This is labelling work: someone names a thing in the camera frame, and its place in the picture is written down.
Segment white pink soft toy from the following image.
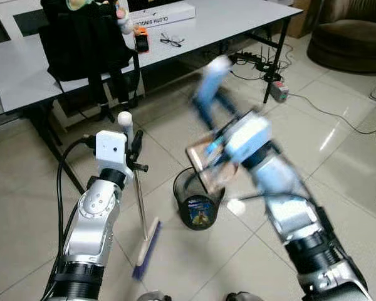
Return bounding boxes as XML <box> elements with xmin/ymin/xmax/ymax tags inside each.
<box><xmin>115</xmin><ymin>5</ymin><xmax>134</xmax><ymax>36</ymax></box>

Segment brown sofa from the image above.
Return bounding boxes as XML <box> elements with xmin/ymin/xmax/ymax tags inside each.
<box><xmin>318</xmin><ymin>0</ymin><xmax>376</xmax><ymax>26</ymax></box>

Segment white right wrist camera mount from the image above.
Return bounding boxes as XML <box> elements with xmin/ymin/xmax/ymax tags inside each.
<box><xmin>224</xmin><ymin>113</ymin><xmax>274</xmax><ymax>165</ymax></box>

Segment black desk mat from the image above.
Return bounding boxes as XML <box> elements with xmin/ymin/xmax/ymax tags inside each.
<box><xmin>13</xmin><ymin>9</ymin><xmax>50</xmax><ymax>37</ymax></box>

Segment grey power adapter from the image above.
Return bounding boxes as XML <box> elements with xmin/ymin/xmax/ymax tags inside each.
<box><xmin>269</xmin><ymin>81</ymin><xmax>291</xmax><ymax>103</ymax></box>

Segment orange black device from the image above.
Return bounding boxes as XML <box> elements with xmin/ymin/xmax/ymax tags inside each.
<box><xmin>134</xmin><ymin>26</ymin><xmax>150</xmax><ymax>53</ymax></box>

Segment blue bristle broom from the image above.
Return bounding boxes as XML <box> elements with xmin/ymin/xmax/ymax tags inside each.
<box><xmin>117</xmin><ymin>111</ymin><xmax>164</xmax><ymax>282</ymax></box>

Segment white printed carton box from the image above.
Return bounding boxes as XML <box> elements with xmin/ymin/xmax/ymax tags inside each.
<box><xmin>127</xmin><ymin>2</ymin><xmax>197</xmax><ymax>29</ymax></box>

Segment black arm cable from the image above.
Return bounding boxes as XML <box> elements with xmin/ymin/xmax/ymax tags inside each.
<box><xmin>234</xmin><ymin>190</ymin><xmax>284</xmax><ymax>203</ymax></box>
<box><xmin>43</xmin><ymin>136</ymin><xmax>98</xmax><ymax>300</ymax></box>

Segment brown round ottoman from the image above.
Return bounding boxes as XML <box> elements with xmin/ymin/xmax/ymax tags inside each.
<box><xmin>306</xmin><ymin>19</ymin><xmax>376</xmax><ymax>75</ymax></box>

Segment black frame glasses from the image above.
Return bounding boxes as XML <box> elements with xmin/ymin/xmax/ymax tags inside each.
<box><xmin>159</xmin><ymin>32</ymin><xmax>185</xmax><ymax>48</ymax></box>

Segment grey left robot foot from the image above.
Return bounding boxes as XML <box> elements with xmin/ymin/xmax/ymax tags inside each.
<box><xmin>137</xmin><ymin>291</ymin><xmax>172</xmax><ymax>301</ymax></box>

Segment thin black floor cable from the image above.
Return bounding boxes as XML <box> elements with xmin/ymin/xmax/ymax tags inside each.
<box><xmin>288</xmin><ymin>92</ymin><xmax>376</xmax><ymax>135</ymax></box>

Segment black mesh waste bin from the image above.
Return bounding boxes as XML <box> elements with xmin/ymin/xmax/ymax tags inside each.
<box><xmin>173</xmin><ymin>167</ymin><xmax>226</xmax><ymax>231</ymax></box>

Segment black power strip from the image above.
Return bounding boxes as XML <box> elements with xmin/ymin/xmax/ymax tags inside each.
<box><xmin>228</xmin><ymin>52</ymin><xmax>265</xmax><ymax>71</ymax></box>

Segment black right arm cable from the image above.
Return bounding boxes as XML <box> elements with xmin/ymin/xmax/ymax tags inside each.
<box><xmin>234</xmin><ymin>190</ymin><xmax>284</xmax><ymax>203</ymax></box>

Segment grey right robot foot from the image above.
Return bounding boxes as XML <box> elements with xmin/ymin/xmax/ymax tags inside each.
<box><xmin>224</xmin><ymin>291</ymin><xmax>264</xmax><ymax>301</ymax></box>

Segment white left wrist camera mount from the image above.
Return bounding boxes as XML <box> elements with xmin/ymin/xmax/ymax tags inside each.
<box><xmin>95</xmin><ymin>130</ymin><xmax>134</xmax><ymax>181</ymax></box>

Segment grey table with black legs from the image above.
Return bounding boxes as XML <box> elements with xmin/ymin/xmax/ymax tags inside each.
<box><xmin>0</xmin><ymin>0</ymin><xmax>303</xmax><ymax>195</ymax></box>

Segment grey robot foot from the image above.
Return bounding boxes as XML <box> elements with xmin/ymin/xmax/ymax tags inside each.
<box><xmin>137</xmin><ymin>291</ymin><xmax>172</xmax><ymax>301</ymax></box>
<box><xmin>224</xmin><ymin>291</ymin><xmax>264</xmax><ymax>301</ymax></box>

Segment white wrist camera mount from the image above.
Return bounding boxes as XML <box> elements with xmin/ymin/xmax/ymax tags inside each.
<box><xmin>95</xmin><ymin>130</ymin><xmax>134</xmax><ymax>181</ymax></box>
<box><xmin>224</xmin><ymin>113</ymin><xmax>274</xmax><ymax>165</ymax></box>

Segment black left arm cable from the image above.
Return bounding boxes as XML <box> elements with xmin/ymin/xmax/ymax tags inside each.
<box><xmin>43</xmin><ymin>136</ymin><xmax>98</xmax><ymax>300</ymax></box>

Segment brown cardboard box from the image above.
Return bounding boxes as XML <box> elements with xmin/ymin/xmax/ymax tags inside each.
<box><xmin>287</xmin><ymin>0</ymin><xmax>321</xmax><ymax>39</ymax></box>

